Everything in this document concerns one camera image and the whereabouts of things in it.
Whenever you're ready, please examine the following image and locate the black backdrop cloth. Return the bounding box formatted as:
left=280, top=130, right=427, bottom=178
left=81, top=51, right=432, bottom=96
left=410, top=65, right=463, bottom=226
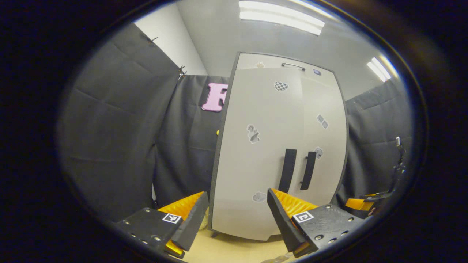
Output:
left=57, top=24, right=412, bottom=221

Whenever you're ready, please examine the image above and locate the small ceiling light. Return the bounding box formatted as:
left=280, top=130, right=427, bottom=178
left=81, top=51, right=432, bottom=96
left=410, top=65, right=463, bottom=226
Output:
left=367, top=57, right=392, bottom=83

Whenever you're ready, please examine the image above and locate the long ceiling light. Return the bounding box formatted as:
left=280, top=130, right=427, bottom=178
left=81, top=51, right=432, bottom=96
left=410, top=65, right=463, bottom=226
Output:
left=238, top=0, right=326, bottom=36

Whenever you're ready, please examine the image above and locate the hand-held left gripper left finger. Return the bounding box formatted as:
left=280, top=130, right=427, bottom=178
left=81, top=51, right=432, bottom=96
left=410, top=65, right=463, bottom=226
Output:
left=113, top=191, right=210, bottom=259

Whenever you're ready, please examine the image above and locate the grey cabinet drawer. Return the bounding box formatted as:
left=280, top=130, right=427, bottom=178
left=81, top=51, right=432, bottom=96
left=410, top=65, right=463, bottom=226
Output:
left=236, top=53, right=335, bottom=79

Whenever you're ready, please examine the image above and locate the grey cabinet door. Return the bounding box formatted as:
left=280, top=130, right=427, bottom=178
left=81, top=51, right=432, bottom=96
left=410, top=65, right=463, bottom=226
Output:
left=211, top=67, right=305, bottom=241
left=299, top=71, right=348, bottom=207

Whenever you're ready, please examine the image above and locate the grey cabinet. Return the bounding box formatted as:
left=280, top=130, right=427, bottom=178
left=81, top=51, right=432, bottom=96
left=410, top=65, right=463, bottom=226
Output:
left=208, top=51, right=350, bottom=242

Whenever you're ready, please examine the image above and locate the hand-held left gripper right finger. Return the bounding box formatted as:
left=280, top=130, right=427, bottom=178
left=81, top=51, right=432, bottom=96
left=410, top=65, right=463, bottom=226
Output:
left=267, top=187, right=366, bottom=258

